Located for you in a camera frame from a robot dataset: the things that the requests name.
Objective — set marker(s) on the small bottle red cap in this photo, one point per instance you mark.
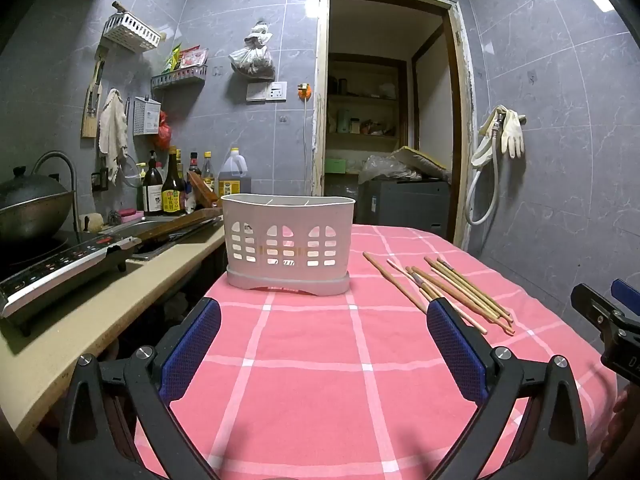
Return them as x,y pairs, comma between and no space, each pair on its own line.
194,170

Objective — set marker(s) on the curved metal faucet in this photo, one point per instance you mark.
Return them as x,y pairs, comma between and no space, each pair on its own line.
74,185

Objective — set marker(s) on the pink checked tablecloth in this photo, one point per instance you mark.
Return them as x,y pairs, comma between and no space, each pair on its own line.
310,385

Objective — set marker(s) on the pink sponge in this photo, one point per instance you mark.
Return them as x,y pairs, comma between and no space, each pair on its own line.
131,214

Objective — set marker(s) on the black wall socket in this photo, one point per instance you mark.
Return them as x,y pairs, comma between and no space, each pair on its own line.
99,180

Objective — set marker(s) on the yellowish folded sack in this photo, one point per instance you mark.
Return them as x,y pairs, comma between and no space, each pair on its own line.
425,162

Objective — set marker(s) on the brown wooden knife block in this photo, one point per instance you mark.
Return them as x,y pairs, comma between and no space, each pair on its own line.
202,190

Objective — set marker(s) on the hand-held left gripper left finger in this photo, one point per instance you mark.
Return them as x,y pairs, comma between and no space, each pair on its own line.
192,350

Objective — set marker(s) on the brown wooden cutting board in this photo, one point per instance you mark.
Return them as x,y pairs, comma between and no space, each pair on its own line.
175,227

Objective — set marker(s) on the person's right hand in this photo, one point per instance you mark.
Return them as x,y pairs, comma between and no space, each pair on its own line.
615,422

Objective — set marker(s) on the colourful seasoning packets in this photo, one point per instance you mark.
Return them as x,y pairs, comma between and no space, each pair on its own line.
187,56

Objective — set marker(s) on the steel kitchen sink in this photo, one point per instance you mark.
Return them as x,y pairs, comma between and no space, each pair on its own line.
150,218

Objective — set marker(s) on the dark bottle white label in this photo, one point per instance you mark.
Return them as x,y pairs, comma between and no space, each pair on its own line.
152,195

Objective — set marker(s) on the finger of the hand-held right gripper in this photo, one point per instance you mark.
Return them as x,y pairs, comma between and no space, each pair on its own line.
627,296
595,307

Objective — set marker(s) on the small bottle yellow cap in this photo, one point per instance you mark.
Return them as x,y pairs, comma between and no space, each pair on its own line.
208,172

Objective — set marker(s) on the large cooking oil jug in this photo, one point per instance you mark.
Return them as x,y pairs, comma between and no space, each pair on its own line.
236,175

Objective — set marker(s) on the white wall switch panel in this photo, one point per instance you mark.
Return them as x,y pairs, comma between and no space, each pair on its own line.
266,91

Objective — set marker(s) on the white rubber gloves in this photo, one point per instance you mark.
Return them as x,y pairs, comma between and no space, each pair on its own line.
514,132

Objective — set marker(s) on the red plastic bag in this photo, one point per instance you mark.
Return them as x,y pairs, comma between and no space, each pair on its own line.
164,132

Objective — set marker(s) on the yellowish sponge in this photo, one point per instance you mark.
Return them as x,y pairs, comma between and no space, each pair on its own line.
91,223

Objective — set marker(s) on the white perforated wall holder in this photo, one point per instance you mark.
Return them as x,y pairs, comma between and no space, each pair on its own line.
146,116

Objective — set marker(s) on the beige kitchen counter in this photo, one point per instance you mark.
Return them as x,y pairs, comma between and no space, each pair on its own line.
100,310

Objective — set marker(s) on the set of wooden chopsticks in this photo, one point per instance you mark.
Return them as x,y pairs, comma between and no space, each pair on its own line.
470,294

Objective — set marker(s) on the white slotted wall basket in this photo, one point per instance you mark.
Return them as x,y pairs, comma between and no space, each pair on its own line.
131,32

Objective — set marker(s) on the dark metal wok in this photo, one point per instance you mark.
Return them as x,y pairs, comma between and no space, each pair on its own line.
30,225

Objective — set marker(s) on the dark scouring pad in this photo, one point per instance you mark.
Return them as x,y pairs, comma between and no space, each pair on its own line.
115,217

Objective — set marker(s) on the white hanging rag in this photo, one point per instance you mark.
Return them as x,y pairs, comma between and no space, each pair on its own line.
112,130

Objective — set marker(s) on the wooden storage shelf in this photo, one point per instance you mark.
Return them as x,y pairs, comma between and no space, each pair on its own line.
365,100

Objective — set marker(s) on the wooden door frame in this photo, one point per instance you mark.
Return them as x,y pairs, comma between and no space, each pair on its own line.
320,110

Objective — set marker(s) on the grey wall rack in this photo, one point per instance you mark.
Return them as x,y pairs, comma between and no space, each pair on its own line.
179,77

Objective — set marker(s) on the clear hanging plastic bag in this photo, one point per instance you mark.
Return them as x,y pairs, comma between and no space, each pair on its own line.
252,60

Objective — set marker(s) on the orange wall plug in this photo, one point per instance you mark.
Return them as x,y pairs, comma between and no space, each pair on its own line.
304,91

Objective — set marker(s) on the black induction cooker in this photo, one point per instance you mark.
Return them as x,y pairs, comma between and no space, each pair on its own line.
60,270

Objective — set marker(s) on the dark wok lid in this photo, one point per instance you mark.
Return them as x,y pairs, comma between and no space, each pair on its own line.
25,190

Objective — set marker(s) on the wooden wall knife rack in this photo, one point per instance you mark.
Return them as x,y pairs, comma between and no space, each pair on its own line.
92,105

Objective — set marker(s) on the green box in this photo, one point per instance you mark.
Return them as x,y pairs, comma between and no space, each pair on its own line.
335,166

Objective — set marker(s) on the dark grey cabinet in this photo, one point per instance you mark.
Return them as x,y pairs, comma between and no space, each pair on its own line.
405,207

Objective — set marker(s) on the crumpled clear plastic bag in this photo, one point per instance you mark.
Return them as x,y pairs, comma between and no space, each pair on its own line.
382,167

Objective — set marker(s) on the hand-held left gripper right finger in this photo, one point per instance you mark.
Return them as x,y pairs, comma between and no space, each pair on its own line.
455,350

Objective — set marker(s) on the white plastic utensil basket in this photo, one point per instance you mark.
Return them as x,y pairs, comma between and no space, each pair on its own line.
287,217

